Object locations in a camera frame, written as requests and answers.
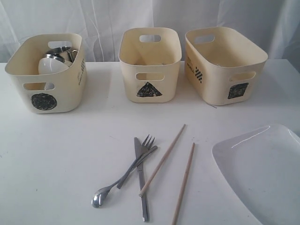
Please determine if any cream bin with triangle mark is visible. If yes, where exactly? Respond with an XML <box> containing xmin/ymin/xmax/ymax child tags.
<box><xmin>119</xmin><ymin>27</ymin><xmax>182</xmax><ymax>103</ymax></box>

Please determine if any cream bin with circle mark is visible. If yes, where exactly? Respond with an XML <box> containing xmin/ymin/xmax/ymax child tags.
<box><xmin>5</xmin><ymin>33</ymin><xmax>87</xmax><ymax>113</ymax></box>

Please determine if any white ceramic cup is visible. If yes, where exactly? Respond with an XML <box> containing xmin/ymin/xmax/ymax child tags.
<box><xmin>38</xmin><ymin>55</ymin><xmax>72</xmax><ymax>75</ymax></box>

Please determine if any steel mug with wire handle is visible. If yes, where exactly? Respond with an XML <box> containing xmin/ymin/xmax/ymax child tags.
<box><xmin>46</xmin><ymin>48</ymin><xmax>78</xmax><ymax>67</ymax></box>

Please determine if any steel fork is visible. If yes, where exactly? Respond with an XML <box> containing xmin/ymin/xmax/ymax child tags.
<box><xmin>117</xmin><ymin>135</ymin><xmax>155</xmax><ymax>189</ymax></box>

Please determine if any white square plate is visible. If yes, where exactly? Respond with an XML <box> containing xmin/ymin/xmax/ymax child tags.
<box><xmin>212</xmin><ymin>124</ymin><xmax>300</xmax><ymax>225</ymax></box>

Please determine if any steel mug with solid handle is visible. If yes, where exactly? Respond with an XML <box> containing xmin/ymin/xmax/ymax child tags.
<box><xmin>46</xmin><ymin>46</ymin><xmax>71</xmax><ymax>61</ymax></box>

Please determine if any white curtain backdrop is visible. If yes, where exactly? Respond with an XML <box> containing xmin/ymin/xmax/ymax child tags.
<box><xmin>0</xmin><ymin>0</ymin><xmax>300</xmax><ymax>65</ymax></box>

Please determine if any wooden chopstick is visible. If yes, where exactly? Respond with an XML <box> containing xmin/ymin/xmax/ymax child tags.
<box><xmin>171</xmin><ymin>143</ymin><xmax>195</xmax><ymax>225</ymax></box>
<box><xmin>139</xmin><ymin>124</ymin><xmax>186</xmax><ymax>197</ymax></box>

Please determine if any steel spoon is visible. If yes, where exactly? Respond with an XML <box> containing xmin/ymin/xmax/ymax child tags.
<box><xmin>91</xmin><ymin>145</ymin><xmax>158</xmax><ymax>209</ymax></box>

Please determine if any steel table knife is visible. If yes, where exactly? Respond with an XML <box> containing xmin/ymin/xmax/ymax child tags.
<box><xmin>134</xmin><ymin>135</ymin><xmax>150</xmax><ymax>222</ymax></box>

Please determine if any cream bin with square mark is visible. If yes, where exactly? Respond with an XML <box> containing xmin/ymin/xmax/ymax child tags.
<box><xmin>184</xmin><ymin>27</ymin><xmax>268</xmax><ymax>106</ymax></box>

